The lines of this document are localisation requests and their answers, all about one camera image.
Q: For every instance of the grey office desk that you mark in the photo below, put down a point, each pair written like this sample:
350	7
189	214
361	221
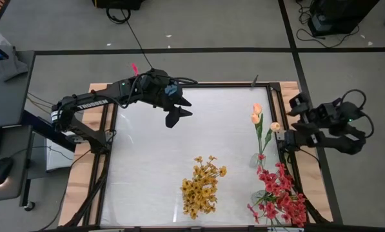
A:
5	103

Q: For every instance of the black floor equipment case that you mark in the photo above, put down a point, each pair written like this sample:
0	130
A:
340	13

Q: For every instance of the thin black frame post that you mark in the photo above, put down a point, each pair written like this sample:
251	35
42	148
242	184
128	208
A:
254	80

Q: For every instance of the white box under desk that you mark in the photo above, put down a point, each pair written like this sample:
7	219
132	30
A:
58	158

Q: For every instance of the clear square textured glass vase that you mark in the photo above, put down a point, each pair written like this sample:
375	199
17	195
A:
253	160

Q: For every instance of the peach artificial tulip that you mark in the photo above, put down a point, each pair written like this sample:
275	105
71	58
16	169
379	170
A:
255	118
275	126
257	108

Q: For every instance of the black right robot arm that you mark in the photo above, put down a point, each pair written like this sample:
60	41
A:
340	138

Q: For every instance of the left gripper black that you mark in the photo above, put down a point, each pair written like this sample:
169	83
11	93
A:
160	88

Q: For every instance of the black caster wheel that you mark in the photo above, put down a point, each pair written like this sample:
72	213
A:
29	206

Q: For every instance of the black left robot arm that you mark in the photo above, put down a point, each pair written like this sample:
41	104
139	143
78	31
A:
92	103

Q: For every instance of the black diagonal bar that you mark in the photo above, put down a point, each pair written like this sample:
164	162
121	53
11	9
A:
39	127

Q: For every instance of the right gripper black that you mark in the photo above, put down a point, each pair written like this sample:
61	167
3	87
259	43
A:
322	114

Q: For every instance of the black metal table frame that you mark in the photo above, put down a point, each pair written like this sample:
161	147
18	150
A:
227	84

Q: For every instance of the pink tape tag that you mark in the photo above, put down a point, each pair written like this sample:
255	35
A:
135	69

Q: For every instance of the black computer mouse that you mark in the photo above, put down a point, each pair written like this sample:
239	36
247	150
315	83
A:
1	170

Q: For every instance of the black floor box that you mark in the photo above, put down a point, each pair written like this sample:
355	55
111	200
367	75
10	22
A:
118	3

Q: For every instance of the grey cloth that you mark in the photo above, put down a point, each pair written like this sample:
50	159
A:
8	67

